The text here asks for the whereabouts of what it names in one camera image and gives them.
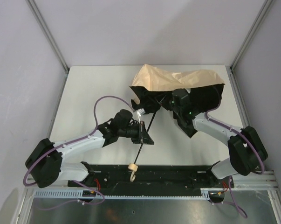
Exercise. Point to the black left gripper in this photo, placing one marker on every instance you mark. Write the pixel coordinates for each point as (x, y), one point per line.
(141, 132)

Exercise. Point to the beige and black folding umbrella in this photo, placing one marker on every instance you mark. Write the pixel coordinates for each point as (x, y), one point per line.
(186, 94)

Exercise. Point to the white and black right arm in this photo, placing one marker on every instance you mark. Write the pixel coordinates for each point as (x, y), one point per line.
(245, 148)

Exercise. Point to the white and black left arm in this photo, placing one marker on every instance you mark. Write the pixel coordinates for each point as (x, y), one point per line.
(49, 161)

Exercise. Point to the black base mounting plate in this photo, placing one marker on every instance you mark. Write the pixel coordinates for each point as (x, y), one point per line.
(154, 181)

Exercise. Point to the grey slotted cable duct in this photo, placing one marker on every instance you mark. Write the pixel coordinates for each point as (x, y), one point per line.
(85, 194)

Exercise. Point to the left aluminium frame post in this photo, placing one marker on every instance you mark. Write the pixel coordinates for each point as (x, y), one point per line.
(47, 33)

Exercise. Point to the aluminium frame post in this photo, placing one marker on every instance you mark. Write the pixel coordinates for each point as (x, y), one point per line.
(47, 33)
(262, 14)

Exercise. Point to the right aluminium frame post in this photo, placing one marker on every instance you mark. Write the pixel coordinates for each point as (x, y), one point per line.
(262, 14)

